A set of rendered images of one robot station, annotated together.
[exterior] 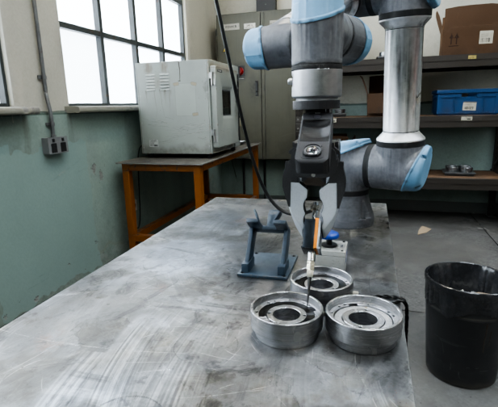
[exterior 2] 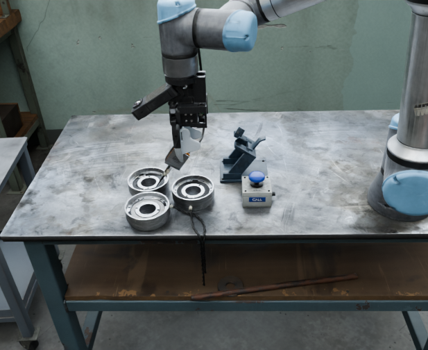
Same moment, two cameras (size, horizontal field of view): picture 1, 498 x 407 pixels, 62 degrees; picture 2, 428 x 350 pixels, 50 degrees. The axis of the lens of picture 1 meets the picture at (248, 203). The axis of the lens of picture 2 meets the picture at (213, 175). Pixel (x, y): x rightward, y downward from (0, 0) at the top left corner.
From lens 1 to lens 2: 1.18 m
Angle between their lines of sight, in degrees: 72
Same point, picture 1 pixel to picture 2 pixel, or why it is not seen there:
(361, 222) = (379, 207)
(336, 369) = (116, 210)
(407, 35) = (413, 23)
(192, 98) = not seen: outside the picture
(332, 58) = (164, 51)
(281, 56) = not seen: hidden behind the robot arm
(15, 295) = (358, 107)
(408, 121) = (402, 130)
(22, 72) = not seen: outside the picture
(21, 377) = (105, 133)
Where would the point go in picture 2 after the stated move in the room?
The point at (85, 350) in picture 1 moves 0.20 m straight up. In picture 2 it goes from (125, 139) to (114, 78)
